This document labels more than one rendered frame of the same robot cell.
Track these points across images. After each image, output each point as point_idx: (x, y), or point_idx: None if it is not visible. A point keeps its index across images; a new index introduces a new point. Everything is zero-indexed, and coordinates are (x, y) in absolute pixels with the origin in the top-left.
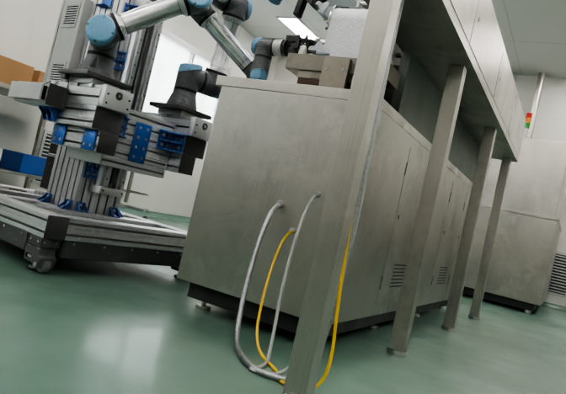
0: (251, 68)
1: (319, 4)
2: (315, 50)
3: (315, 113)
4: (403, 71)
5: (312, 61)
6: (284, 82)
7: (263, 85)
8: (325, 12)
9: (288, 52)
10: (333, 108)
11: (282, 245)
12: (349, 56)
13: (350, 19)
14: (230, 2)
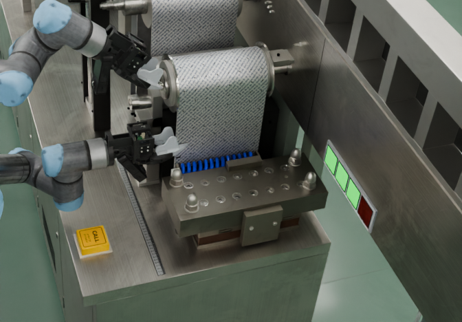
0: (53, 195)
1: (146, 75)
2: (168, 149)
3: (254, 283)
4: (293, 131)
5: (221, 220)
6: (203, 271)
7: (169, 283)
8: (146, 69)
9: (122, 164)
10: (278, 271)
11: None
12: (218, 139)
13: (212, 93)
14: None
